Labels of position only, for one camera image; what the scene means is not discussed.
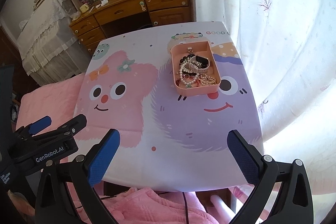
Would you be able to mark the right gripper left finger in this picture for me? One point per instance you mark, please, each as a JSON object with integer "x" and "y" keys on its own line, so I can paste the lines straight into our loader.
{"x": 54, "y": 203}

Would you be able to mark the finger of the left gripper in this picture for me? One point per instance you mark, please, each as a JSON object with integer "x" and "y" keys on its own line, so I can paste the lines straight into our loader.
{"x": 70, "y": 128}
{"x": 39, "y": 125}

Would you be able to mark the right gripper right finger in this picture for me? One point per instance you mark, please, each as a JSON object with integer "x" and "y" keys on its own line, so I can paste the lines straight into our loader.
{"x": 293, "y": 203}

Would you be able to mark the small silver flower charm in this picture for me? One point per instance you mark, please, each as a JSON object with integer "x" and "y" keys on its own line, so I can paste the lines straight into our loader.
{"x": 190, "y": 50}

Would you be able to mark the pink fluffy blanket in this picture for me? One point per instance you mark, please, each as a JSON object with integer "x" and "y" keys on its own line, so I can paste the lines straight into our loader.
{"x": 135, "y": 205}

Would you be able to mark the white lace covered furniture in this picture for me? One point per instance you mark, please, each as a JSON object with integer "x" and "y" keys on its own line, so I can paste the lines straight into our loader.
{"x": 49, "y": 49}

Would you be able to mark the cartoon monster table mat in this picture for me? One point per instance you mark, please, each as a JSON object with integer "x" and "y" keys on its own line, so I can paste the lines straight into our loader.
{"x": 168, "y": 142}

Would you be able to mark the yellow mug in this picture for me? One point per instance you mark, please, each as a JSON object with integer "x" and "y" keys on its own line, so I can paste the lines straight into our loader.
{"x": 84, "y": 8}

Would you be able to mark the pink plastic tray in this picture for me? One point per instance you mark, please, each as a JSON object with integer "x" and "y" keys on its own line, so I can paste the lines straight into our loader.
{"x": 188, "y": 83}

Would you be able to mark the wooden desk with drawers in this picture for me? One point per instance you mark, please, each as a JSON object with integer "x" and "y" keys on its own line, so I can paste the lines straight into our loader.
{"x": 121, "y": 16}

